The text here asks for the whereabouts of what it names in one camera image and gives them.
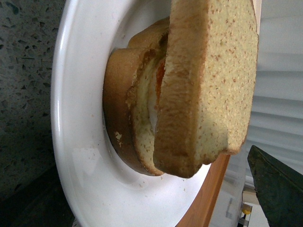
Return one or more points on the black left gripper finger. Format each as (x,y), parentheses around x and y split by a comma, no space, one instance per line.
(279,189)

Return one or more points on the brown wooden tray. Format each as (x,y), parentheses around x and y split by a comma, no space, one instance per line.
(213,189)

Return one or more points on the fried egg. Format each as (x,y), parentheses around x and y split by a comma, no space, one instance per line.
(153,75)

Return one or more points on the grey curtain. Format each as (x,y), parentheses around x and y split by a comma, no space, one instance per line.
(276,123)

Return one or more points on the white round plate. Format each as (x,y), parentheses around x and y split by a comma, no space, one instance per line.
(100,188)

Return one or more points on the bread slice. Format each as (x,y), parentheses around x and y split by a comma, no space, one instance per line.
(207,88)
(125,112)

